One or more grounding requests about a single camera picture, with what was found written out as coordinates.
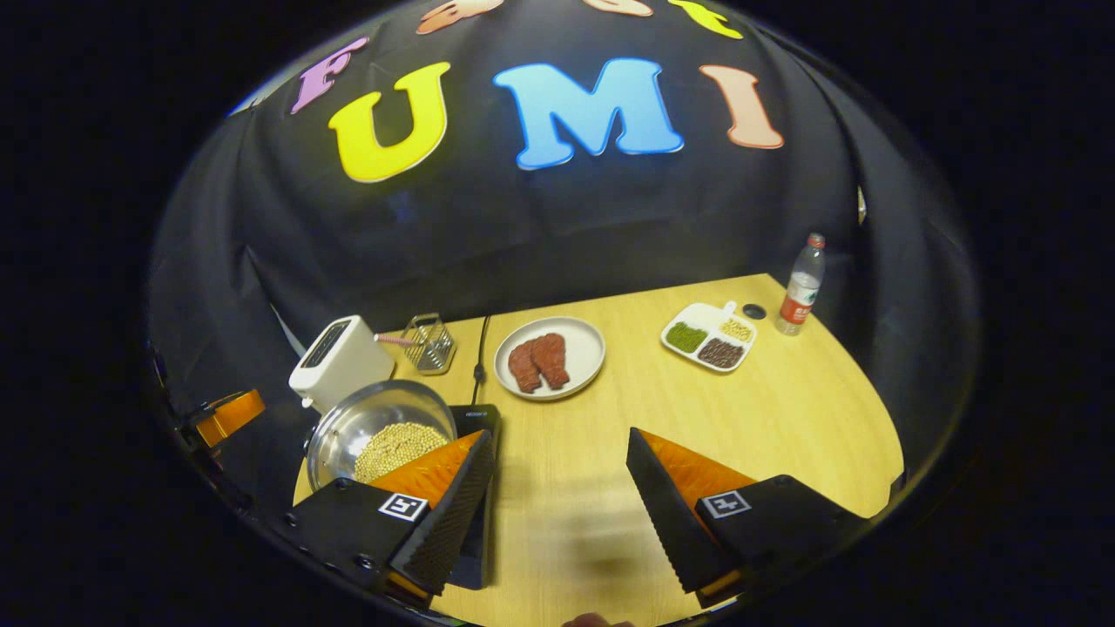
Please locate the black induction cooktop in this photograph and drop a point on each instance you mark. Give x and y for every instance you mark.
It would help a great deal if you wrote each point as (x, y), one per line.
(475, 557)

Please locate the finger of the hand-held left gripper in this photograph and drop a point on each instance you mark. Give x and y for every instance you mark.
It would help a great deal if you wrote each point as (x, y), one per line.
(231, 416)

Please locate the white toaster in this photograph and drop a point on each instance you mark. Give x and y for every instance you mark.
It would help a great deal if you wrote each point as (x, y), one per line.
(344, 361)

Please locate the pink utensil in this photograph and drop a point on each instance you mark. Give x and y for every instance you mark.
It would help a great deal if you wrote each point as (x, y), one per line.
(392, 340)

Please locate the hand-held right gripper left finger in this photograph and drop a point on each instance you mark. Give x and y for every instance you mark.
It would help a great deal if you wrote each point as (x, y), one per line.
(453, 514)

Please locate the pile of yellow soybeans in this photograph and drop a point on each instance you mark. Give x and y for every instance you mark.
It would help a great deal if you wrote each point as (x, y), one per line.
(396, 448)

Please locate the white round plate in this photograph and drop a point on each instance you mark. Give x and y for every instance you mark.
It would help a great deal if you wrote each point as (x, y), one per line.
(584, 344)

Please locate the white divided dish with beans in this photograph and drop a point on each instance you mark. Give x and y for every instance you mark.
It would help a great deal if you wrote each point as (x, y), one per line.
(707, 338)

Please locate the small black bottle cap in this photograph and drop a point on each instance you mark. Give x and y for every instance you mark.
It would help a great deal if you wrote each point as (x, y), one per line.
(754, 311)

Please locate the plastic bottle with red label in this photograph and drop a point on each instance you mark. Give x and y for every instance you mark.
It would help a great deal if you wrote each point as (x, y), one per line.
(800, 292)

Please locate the red meat patty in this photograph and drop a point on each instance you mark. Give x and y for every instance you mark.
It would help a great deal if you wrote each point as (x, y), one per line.
(551, 359)
(523, 367)

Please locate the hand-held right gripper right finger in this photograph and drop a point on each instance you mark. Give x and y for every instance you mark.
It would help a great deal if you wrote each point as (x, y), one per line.
(666, 514)

